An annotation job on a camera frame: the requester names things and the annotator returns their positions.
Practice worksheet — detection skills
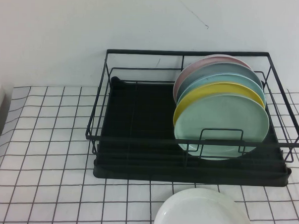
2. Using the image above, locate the white grid tablecloth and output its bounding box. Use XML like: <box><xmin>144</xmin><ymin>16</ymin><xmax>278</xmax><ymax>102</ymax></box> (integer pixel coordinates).
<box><xmin>0</xmin><ymin>77</ymin><xmax>299</xmax><ymax>224</ymax></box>

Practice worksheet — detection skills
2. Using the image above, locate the mint green plate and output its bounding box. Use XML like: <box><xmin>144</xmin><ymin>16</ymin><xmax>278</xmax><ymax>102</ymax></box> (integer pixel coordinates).
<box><xmin>172</xmin><ymin>91</ymin><xmax>272</xmax><ymax>164</ymax></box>

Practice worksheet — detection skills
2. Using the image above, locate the pink plate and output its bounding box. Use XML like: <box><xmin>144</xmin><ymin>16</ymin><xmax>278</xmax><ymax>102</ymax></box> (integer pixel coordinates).
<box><xmin>172</xmin><ymin>52</ymin><xmax>254</xmax><ymax>107</ymax></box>

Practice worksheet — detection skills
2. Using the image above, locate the grey-blue plate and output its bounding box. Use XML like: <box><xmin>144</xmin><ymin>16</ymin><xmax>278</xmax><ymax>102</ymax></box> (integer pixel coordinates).
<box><xmin>176</xmin><ymin>60</ymin><xmax>265</xmax><ymax>108</ymax></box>

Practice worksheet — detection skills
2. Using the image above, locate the white plate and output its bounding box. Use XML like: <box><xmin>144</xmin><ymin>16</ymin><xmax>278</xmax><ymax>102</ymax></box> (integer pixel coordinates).
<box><xmin>153</xmin><ymin>186</ymin><xmax>257</xmax><ymax>224</ymax></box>

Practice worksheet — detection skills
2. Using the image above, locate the yellow plate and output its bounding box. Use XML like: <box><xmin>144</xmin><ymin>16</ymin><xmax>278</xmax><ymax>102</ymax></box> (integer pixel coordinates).
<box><xmin>173</xmin><ymin>79</ymin><xmax>267</xmax><ymax>132</ymax></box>

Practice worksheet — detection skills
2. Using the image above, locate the black wire dish rack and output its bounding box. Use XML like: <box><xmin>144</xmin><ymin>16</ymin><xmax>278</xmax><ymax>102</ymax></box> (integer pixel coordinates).
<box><xmin>84</xmin><ymin>44</ymin><xmax>299</xmax><ymax>173</ymax></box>

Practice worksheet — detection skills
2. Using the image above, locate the light blue plate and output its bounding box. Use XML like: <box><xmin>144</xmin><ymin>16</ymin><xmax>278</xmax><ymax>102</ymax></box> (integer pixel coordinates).
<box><xmin>177</xmin><ymin>71</ymin><xmax>268</xmax><ymax>110</ymax></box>

